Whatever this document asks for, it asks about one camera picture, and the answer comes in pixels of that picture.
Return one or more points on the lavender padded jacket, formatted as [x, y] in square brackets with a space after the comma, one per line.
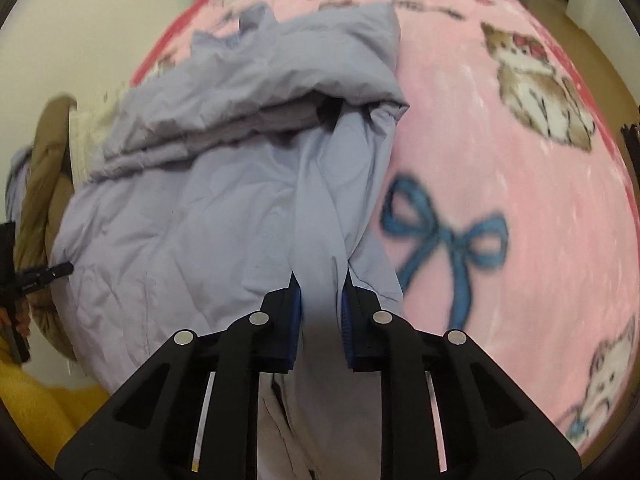
[215, 200]

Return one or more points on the lavender knitted sweater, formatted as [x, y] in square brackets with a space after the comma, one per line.
[17, 180]

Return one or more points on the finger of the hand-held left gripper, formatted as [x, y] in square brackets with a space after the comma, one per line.
[50, 272]

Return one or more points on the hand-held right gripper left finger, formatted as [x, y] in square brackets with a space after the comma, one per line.
[296, 310]

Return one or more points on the pink printed blanket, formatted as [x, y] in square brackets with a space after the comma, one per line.
[500, 135]

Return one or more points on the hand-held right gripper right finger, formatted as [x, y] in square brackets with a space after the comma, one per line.
[346, 310]

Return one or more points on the person's left forearm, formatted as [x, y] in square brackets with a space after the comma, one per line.
[30, 405]

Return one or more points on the open bag of items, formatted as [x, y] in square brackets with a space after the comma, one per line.
[631, 145]

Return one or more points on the brown coat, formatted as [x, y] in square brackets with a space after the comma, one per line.
[45, 170]

